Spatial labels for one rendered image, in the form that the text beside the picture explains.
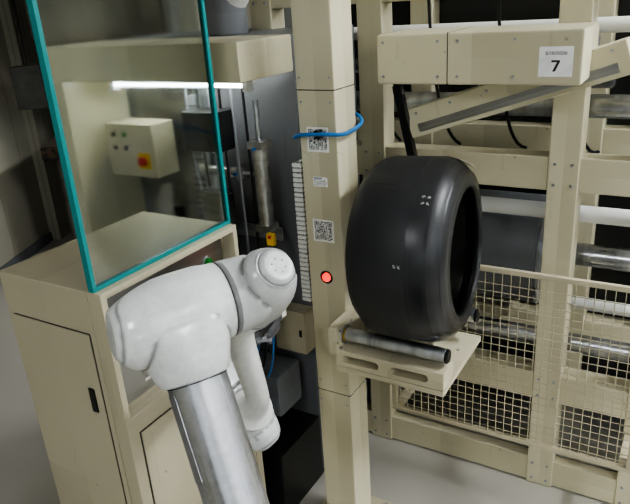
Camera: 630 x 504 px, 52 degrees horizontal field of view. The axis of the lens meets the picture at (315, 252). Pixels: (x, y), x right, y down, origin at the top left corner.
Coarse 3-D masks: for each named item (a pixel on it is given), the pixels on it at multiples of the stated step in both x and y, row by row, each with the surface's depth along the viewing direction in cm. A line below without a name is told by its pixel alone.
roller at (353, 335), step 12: (348, 336) 203; (360, 336) 201; (372, 336) 199; (384, 336) 198; (384, 348) 197; (396, 348) 195; (408, 348) 193; (420, 348) 191; (432, 348) 190; (444, 348) 189; (432, 360) 190; (444, 360) 188
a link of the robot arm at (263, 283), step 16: (240, 256) 109; (256, 256) 105; (272, 256) 105; (224, 272) 105; (240, 272) 105; (256, 272) 103; (272, 272) 104; (288, 272) 105; (240, 288) 104; (256, 288) 104; (272, 288) 104; (288, 288) 106; (240, 304) 104; (256, 304) 105; (272, 304) 106; (288, 304) 111; (240, 320) 105; (256, 320) 107; (272, 320) 115
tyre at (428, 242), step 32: (384, 160) 191; (416, 160) 186; (448, 160) 184; (384, 192) 178; (416, 192) 174; (448, 192) 174; (352, 224) 180; (384, 224) 174; (416, 224) 170; (448, 224) 172; (480, 224) 206; (352, 256) 178; (384, 256) 173; (416, 256) 169; (448, 256) 173; (480, 256) 208; (352, 288) 182; (384, 288) 176; (416, 288) 171; (448, 288) 175; (384, 320) 183; (416, 320) 177; (448, 320) 180
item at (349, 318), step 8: (344, 312) 209; (352, 312) 209; (336, 320) 204; (344, 320) 204; (352, 320) 209; (360, 320) 215; (328, 328) 201; (336, 328) 200; (344, 328) 204; (360, 328) 216; (336, 336) 201; (336, 344) 202; (344, 344) 206; (336, 352) 203
